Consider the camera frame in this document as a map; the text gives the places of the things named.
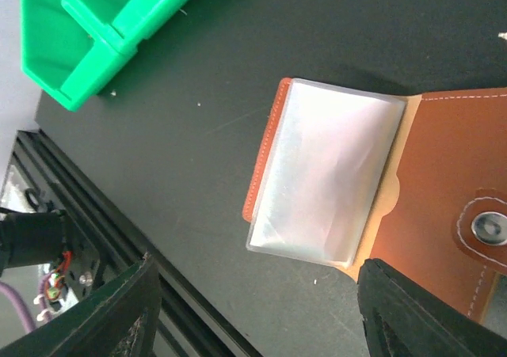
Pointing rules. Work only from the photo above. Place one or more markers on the green bin near white bin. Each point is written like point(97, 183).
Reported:
point(122, 24)

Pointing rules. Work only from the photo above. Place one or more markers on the black aluminium front rail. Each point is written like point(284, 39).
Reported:
point(188, 324)

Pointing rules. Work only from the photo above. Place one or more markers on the green bin at end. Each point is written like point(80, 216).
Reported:
point(61, 57)

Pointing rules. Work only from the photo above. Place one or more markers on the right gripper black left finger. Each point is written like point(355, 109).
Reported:
point(118, 319)

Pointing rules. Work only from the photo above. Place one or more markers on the brown leather card holder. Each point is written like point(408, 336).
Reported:
point(344, 175)

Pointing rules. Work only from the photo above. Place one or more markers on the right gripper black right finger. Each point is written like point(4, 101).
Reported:
point(401, 318)

